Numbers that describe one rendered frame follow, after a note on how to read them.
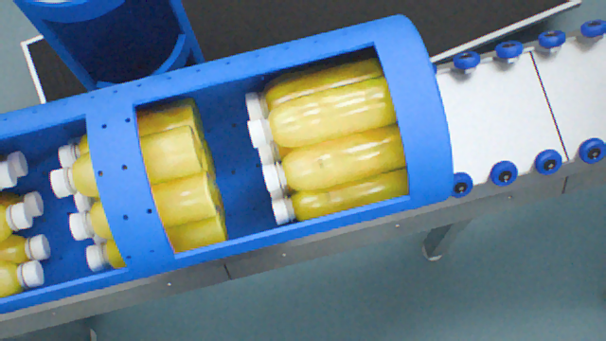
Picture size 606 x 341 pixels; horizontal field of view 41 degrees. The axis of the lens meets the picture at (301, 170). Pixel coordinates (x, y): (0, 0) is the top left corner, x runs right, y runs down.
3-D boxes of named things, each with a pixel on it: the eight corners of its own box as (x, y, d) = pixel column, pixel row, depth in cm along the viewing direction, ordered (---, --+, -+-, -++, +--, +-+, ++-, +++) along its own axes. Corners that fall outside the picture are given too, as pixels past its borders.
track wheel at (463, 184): (473, 174, 130) (470, 167, 132) (446, 181, 130) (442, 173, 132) (475, 195, 133) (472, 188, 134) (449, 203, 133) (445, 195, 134)
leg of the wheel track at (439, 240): (445, 257, 226) (486, 209, 165) (425, 262, 225) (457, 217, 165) (439, 237, 227) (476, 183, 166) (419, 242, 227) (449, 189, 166)
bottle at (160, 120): (188, 104, 117) (62, 135, 117) (201, 152, 118) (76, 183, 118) (192, 101, 124) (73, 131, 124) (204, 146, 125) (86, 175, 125)
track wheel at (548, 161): (564, 151, 130) (559, 144, 132) (537, 158, 130) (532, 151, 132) (563, 172, 133) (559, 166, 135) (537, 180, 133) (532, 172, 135)
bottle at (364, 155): (403, 168, 122) (283, 199, 122) (392, 122, 122) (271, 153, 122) (411, 166, 115) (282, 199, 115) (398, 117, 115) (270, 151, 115)
